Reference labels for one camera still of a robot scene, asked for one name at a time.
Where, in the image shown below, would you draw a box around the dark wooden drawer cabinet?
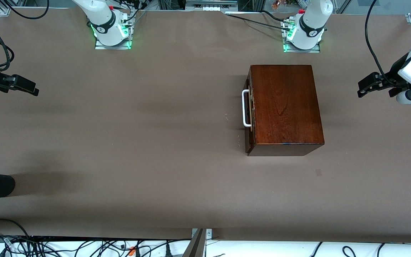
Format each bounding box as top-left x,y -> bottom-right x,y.
247,65 -> 325,157

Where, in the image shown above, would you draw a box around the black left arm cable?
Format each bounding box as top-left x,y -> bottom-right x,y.
365,0 -> 400,88

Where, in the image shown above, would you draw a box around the aluminium profile post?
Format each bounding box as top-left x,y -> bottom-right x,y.
183,228 -> 213,257

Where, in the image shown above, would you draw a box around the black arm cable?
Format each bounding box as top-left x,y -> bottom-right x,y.
0,0 -> 50,72
365,0 -> 400,88

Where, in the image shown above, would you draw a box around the short black table cable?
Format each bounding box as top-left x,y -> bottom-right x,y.
259,10 -> 288,24

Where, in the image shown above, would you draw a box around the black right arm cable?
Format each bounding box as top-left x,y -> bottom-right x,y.
0,0 -> 50,72

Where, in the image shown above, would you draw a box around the long black table cable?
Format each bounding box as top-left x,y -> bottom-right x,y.
225,13 -> 293,32

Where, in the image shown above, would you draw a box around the black looped floor cable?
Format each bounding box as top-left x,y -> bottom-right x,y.
0,218 -> 31,239

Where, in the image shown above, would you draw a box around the tangled black floor cables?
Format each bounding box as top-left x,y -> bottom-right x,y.
0,232 -> 192,257

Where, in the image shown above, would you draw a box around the grey metal rail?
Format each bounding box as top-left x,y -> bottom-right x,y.
186,0 -> 238,12

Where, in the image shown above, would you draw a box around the wooden drawer with white handle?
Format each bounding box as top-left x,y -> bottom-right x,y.
242,70 -> 255,154

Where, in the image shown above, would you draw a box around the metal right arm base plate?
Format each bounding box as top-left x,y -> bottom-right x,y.
95,36 -> 132,50

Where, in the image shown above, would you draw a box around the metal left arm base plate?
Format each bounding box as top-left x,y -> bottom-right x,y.
283,42 -> 321,54

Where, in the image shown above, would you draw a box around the black base cable cluster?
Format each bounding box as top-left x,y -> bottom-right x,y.
115,0 -> 148,27

